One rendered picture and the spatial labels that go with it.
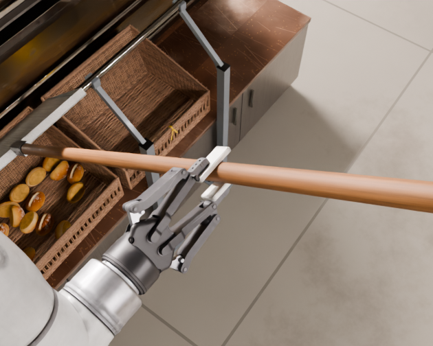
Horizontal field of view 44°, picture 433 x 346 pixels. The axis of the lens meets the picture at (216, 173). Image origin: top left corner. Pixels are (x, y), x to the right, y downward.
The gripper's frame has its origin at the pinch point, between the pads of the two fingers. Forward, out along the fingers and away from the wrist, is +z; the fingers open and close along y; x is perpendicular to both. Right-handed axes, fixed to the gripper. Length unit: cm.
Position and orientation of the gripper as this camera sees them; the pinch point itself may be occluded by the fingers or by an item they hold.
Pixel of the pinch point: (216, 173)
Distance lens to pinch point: 78.1
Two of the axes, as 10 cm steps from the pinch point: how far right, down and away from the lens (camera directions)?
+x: 6.0, 0.7, -8.0
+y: 5.1, 7.3, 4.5
